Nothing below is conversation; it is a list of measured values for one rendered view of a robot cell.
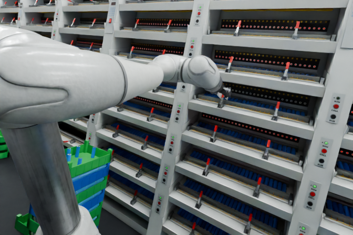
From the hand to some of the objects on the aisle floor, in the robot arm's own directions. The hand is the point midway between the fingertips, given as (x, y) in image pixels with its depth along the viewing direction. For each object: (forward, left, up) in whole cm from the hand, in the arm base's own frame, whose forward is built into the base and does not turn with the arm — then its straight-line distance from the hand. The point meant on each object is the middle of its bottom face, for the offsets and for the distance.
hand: (222, 95), depth 105 cm
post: (+2, +16, -101) cm, 103 cm away
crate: (-50, +64, -106) cm, 133 cm away
